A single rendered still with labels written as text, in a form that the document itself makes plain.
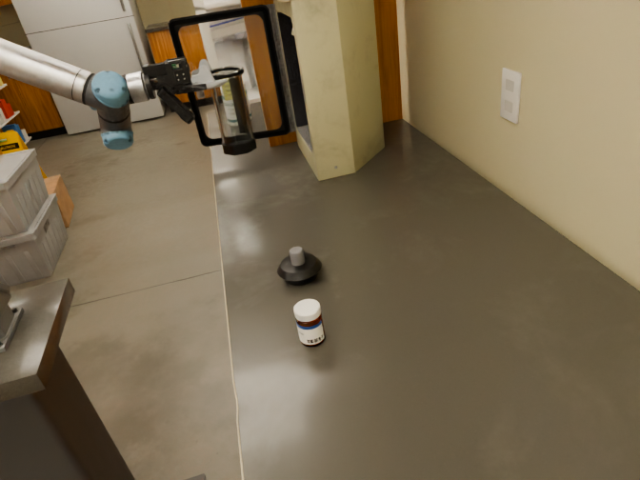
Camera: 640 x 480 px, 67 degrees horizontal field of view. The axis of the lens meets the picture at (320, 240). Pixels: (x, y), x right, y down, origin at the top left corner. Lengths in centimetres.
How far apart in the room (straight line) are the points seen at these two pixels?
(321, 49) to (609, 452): 103
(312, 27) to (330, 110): 21
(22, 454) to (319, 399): 72
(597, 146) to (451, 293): 38
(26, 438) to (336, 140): 101
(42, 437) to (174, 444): 89
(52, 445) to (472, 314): 90
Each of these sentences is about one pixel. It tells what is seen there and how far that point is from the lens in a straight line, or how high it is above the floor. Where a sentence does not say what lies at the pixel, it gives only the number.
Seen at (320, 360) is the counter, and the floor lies 94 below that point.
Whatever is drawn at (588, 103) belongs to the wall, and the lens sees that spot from 104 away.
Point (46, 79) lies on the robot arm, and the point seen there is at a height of 134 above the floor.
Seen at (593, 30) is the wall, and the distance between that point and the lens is 102.
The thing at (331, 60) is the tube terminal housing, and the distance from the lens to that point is 132.
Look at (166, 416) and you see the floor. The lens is 216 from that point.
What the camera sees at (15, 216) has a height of 44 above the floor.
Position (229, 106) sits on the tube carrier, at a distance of 139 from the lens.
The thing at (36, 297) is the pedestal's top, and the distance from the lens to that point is 125.
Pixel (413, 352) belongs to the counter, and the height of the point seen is 94.
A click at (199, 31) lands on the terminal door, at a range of 162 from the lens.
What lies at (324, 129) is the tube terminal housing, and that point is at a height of 109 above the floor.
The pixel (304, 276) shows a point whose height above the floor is 97.
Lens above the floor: 151
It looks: 31 degrees down
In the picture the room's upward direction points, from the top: 9 degrees counter-clockwise
